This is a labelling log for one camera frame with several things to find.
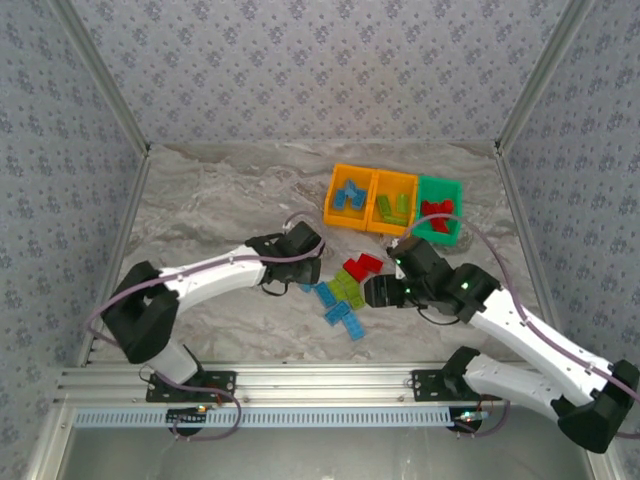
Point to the small blue lego brick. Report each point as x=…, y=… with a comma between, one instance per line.
x=305, y=288

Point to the red lego brick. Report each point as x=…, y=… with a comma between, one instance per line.
x=356, y=271
x=446, y=205
x=440, y=225
x=430, y=208
x=371, y=262

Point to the green lego brick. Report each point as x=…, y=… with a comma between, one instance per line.
x=402, y=202
x=343, y=276
x=384, y=203
x=336, y=287
x=395, y=219
x=356, y=301
x=352, y=289

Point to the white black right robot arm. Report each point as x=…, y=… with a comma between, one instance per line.
x=540, y=350

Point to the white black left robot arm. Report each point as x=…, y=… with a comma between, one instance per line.
x=210, y=277

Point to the orange plastic bin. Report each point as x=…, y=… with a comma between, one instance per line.
x=345, y=217
x=395, y=182

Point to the green plastic bin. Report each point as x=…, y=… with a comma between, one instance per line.
x=442, y=189

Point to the black controller board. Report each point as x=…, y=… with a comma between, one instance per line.
x=470, y=419
x=187, y=415

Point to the grey metal base panel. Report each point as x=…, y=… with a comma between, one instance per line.
x=325, y=455

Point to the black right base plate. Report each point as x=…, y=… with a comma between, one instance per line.
x=425, y=386

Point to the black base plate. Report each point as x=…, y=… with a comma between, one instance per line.
x=225, y=385
x=425, y=386

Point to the aluminium frame rail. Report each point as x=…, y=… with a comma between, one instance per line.
x=325, y=382

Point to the aluminium table side rail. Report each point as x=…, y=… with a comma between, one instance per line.
x=125, y=225
x=524, y=225

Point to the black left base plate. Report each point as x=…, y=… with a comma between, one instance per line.
x=225, y=385

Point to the aluminium frame post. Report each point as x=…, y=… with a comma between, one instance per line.
x=541, y=75
x=102, y=75

